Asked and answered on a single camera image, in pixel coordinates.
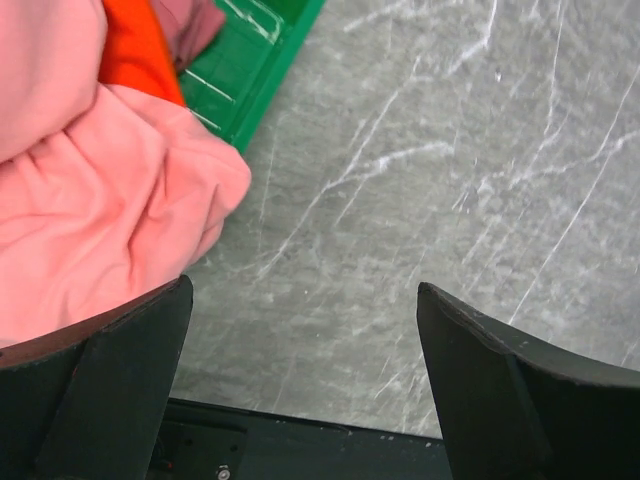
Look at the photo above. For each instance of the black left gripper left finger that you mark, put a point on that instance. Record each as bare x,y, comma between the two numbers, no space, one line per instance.
87,401

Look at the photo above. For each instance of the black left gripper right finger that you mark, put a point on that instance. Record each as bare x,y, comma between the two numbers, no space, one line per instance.
513,406

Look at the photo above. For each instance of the pink t-shirt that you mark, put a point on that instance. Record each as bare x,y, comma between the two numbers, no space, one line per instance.
106,192

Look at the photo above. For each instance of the green plastic bin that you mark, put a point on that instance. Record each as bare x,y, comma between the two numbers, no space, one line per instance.
231,84

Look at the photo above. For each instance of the orange t-shirt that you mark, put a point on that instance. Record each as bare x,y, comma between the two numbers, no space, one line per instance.
136,53

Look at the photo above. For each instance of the mauve t-shirt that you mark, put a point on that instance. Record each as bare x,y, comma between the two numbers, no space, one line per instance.
189,26

